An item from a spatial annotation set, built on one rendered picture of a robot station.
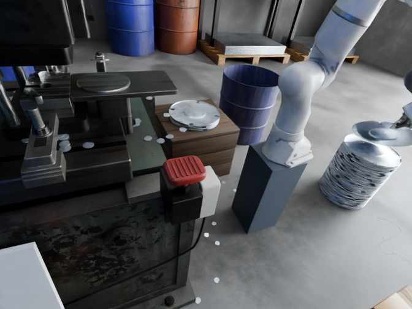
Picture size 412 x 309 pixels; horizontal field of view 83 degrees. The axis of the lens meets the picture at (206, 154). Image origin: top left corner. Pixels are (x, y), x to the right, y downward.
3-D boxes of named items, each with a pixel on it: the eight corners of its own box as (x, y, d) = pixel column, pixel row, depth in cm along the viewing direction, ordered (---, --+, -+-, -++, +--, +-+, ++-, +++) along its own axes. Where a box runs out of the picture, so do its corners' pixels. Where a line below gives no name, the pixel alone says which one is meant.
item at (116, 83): (164, 108, 78) (164, 68, 69) (176, 132, 68) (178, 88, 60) (81, 116, 69) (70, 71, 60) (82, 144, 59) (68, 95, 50)
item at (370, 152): (341, 129, 143) (342, 129, 142) (393, 143, 136) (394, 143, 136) (346, 156, 121) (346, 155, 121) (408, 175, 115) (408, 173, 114)
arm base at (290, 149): (292, 136, 111) (303, 110, 102) (320, 161, 98) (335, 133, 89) (252, 142, 103) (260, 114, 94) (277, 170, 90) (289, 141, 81)
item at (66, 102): (74, 88, 64) (70, 72, 61) (74, 116, 53) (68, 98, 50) (35, 91, 60) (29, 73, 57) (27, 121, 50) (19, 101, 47)
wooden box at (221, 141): (205, 140, 177) (210, 99, 155) (229, 173, 151) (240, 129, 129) (152, 150, 161) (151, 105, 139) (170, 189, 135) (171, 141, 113)
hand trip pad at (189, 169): (194, 180, 49) (197, 152, 44) (205, 202, 45) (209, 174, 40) (161, 187, 46) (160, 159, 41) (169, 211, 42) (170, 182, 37)
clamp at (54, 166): (67, 130, 54) (54, 89, 47) (65, 181, 42) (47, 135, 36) (37, 134, 52) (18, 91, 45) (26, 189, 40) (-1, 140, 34)
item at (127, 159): (112, 92, 83) (110, 76, 79) (133, 180, 52) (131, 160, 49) (10, 99, 72) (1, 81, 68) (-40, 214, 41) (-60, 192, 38)
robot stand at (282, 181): (257, 200, 137) (282, 138, 109) (275, 225, 125) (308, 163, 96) (230, 207, 131) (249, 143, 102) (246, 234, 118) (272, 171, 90)
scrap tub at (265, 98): (247, 116, 214) (261, 63, 184) (274, 142, 185) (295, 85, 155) (206, 121, 199) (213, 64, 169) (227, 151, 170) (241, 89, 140)
